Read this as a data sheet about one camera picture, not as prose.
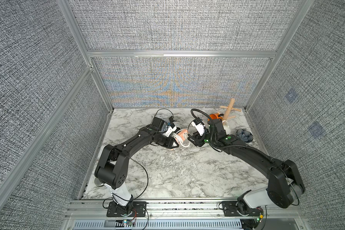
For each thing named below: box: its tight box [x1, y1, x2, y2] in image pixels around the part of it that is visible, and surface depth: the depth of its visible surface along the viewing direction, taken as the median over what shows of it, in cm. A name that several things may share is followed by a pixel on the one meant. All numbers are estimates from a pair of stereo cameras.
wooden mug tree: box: [219, 97, 242, 121], surface depth 90 cm
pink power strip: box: [175, 128, 189, 145], surface depth 85 cm
